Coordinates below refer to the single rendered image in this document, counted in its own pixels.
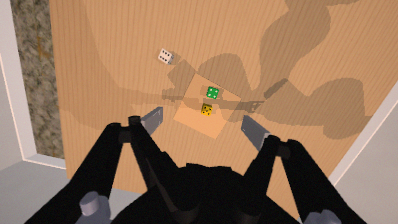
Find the white die with black pips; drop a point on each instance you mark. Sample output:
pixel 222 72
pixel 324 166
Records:
pixel 165 56

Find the green die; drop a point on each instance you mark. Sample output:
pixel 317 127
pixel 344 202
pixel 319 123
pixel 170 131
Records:
pixel 212 92

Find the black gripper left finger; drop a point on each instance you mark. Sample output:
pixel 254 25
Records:
pixel 85 199

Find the yellow die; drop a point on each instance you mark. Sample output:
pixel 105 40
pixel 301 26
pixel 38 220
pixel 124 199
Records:
pixel 206 109

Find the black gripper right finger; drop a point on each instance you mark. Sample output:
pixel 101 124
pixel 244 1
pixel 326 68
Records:
pixel 316 199

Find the orange flat mat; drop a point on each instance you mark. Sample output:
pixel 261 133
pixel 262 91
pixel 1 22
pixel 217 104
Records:
pixel 189 111

